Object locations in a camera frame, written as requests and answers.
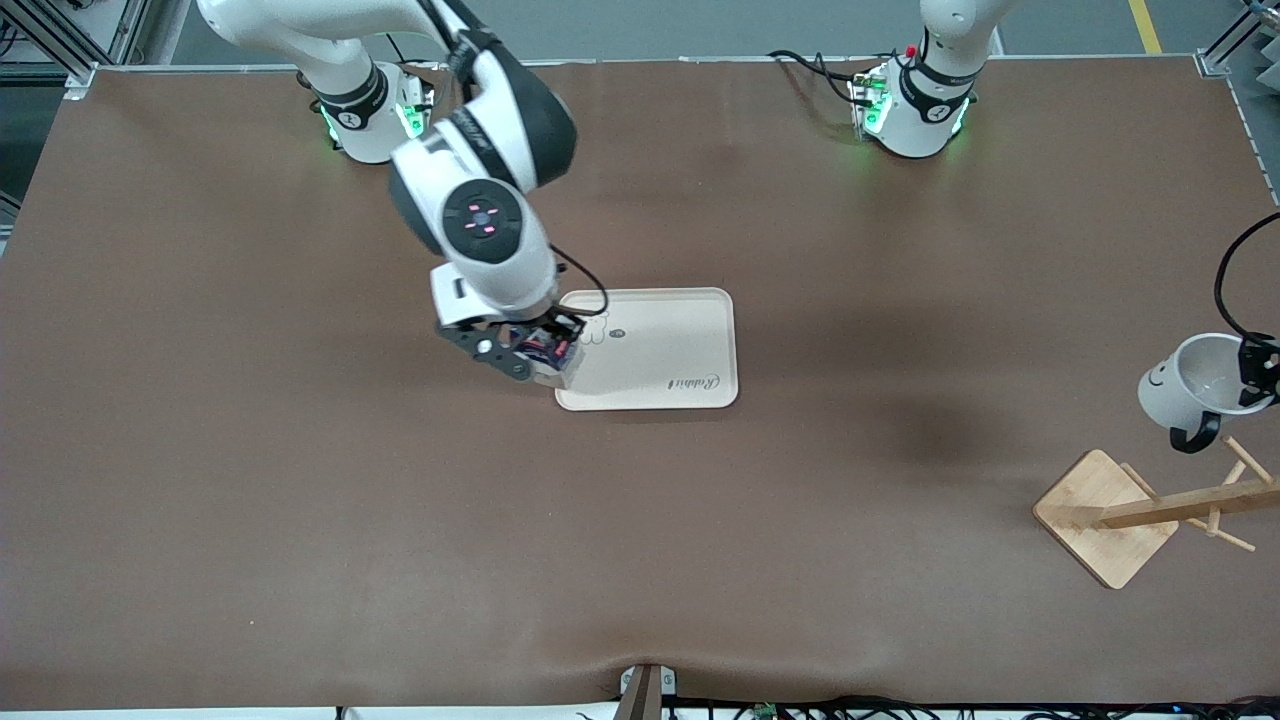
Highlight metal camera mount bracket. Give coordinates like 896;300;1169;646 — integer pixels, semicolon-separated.
615;662;679;720

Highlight cream plastic tray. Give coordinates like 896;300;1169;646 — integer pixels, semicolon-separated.
555;287;740;412

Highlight black right base cable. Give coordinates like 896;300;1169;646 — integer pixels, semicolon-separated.
385;30;443;73

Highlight aluminium frame profile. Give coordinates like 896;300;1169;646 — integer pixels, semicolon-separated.
1195;0;1280;81
0;0;151;101

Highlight wooden cup rack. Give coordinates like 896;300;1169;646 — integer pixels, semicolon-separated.
1032;434;1280;591

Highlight blue white milk carton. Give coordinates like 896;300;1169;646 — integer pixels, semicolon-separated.
510;325;583;391

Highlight white mug black handle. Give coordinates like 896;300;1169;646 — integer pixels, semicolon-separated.
1138;333;1277;454

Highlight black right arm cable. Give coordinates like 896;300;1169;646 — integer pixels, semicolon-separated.
553;245;610;323

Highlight black left base cables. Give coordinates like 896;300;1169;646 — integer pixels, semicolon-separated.
768;48;863;111

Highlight brown table cover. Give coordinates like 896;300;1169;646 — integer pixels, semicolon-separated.
0;58;1280;713

